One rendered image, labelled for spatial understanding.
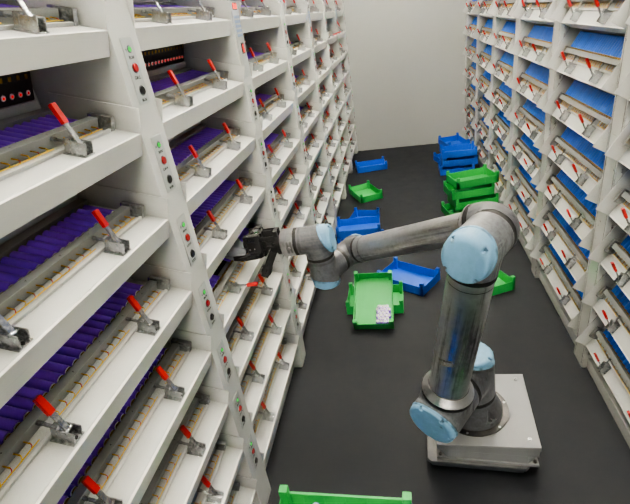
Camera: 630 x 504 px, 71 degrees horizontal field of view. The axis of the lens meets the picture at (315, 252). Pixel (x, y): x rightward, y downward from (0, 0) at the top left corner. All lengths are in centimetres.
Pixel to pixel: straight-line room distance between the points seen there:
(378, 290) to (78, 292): 180
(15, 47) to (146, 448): 74
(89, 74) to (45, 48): 19
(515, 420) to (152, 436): 117
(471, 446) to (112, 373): 115
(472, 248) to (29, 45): 85
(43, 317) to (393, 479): 129
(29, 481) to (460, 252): 86
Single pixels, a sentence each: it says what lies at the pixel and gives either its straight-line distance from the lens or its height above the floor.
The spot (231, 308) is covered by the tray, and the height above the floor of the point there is 71.
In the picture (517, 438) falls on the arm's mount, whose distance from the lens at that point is 168.
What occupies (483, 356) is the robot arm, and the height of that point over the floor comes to 41.
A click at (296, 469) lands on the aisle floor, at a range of 179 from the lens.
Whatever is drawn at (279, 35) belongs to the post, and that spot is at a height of 138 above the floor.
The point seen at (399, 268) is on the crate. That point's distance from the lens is 278.
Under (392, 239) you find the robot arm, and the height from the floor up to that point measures 81.
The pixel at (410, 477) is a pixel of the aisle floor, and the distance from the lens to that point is 173.
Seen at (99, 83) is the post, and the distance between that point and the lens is 100.
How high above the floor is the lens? 142
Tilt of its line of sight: 27 degrees down
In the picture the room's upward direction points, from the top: 9 degrees counter-clockwise
